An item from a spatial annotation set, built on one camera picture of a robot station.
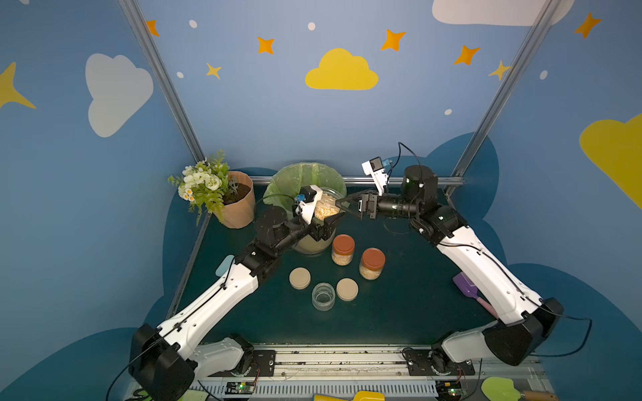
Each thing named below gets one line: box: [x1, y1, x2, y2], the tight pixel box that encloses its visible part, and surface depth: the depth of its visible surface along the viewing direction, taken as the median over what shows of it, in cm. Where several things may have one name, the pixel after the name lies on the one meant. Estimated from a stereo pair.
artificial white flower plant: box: [167, 149, 239, 227], surface depth 85 cm
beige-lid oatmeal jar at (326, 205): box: [314, 187, 345, 221], surface depth 63 cm
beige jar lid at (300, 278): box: [289, 267, 311, 290], surface depth 93 cm
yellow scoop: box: [311, 390, 386, 401], surface depth 70 cm
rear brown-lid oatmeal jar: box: [331, 233, 356, 267], surface depth 93 cm
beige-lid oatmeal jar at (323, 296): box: [310, 282, 337, 312], surface depth 86 cm
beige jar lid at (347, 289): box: [336, 277, 359, 302], surface depth 91 cm
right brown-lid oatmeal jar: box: [358, 247, 386, 281], surface depth 89 cm
